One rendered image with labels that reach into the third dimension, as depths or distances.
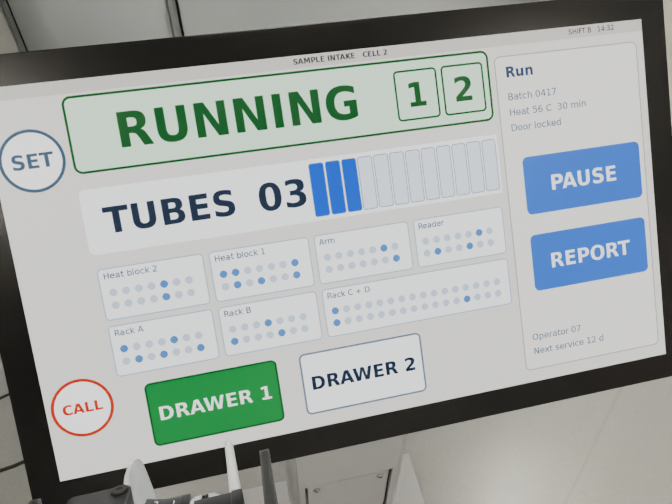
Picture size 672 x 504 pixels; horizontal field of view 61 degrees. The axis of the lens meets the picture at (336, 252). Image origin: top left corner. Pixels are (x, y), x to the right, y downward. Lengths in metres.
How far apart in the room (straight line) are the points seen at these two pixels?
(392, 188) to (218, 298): 0.15
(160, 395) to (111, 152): 0.17
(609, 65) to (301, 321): 0.31
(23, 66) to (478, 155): 0.32
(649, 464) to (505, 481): 0.37
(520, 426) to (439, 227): 1.22
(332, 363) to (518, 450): 1.18
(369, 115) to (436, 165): 0.06
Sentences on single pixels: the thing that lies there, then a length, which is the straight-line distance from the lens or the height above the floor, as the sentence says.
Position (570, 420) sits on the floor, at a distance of 1.67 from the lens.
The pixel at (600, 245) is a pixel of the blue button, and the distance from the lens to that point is 0.50.
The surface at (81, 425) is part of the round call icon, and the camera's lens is 0.45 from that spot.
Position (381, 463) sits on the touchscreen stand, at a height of 0.65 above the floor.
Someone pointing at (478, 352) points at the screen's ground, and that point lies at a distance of 0.46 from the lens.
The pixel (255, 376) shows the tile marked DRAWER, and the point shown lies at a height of 1.01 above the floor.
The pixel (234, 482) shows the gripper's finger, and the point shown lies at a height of 1.16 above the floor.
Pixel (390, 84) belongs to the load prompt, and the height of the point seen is 1.16.
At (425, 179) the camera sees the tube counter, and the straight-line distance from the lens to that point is 0.43.
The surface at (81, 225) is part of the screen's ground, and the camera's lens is 0.42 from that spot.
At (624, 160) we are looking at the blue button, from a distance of 0.51.
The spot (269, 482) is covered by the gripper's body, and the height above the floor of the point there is 1.22.
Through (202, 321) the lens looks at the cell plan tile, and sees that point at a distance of 0.42.
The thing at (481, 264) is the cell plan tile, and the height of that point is 1.05.
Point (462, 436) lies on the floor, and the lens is 1.56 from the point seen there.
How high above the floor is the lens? 1.38
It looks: 46 degrees down
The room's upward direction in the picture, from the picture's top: straight up
